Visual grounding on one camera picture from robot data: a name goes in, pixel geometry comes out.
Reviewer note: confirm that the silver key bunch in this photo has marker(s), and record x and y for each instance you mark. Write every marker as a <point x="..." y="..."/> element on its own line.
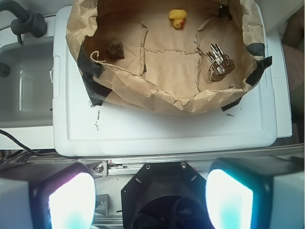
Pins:
<point x="221" y="64"/>

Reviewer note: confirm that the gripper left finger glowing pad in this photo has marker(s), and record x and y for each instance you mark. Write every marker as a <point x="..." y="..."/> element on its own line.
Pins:
<point x="46" y="196"/>

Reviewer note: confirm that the white plastic board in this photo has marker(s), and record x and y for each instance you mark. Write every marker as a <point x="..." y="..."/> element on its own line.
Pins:
<point x="81" y="129"/>

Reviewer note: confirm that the yellow rubber duck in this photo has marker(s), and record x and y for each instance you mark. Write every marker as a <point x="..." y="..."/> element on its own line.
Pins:
<point x="178" y="17"/>

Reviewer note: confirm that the dark brown rock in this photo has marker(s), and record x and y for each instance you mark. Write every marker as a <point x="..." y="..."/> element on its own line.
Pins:
<point x="115" y="50"/>

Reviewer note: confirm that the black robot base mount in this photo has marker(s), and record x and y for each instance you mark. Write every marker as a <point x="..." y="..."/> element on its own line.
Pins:
<point x="165" y="196"/>

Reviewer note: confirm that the white sink basin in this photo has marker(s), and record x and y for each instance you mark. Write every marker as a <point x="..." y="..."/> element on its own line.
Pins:
<point x="26" y="93"/>

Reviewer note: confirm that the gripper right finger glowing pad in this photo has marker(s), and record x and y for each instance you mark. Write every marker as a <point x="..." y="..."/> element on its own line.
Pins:
<point x="256" y="193"/>

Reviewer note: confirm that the silver corner bracket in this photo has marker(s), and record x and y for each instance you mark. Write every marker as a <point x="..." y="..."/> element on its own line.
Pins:
<point x="98" y="169"/>

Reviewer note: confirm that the brown paper bag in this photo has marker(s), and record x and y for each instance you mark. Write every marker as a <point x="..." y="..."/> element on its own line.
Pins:
<point x="165" y="70"/>

